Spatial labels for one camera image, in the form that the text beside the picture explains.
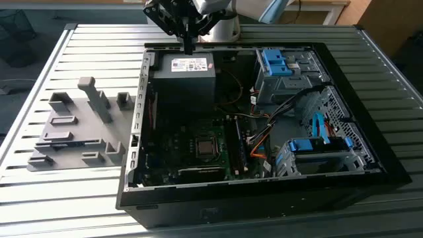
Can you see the blue carrier with black disk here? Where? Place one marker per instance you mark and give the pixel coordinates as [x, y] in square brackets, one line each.
[302, 145]

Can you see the CPU socket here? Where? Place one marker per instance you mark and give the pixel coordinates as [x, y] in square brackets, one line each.
[206, 146]

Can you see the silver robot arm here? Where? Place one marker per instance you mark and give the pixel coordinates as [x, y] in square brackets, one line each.
[225, 27]

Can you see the black open PC case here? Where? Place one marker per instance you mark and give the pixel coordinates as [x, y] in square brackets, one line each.
[231, 205]

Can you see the green motherboard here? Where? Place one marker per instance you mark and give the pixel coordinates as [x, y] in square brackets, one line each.
[178, 151]

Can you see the gray parts rack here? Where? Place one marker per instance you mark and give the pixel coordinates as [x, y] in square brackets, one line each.
[83, 129]

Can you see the pale chair base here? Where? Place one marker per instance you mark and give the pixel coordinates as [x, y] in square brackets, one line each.
[7, 88]

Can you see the brown wooden cabinet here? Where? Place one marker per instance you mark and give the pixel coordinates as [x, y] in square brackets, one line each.
[390, 22]

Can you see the metal drive cage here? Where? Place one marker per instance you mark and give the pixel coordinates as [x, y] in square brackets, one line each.
[291, 89]

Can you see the gray power supply unit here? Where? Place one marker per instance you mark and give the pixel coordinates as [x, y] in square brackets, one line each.
[185, 84]

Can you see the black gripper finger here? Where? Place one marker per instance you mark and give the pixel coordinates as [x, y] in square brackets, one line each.
[205, 24]
[159, 15]

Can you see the black graphics card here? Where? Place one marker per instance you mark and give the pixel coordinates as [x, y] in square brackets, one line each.
[202, 174]

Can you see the metal disk bay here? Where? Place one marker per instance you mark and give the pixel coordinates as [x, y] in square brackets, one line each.
[330, 161]

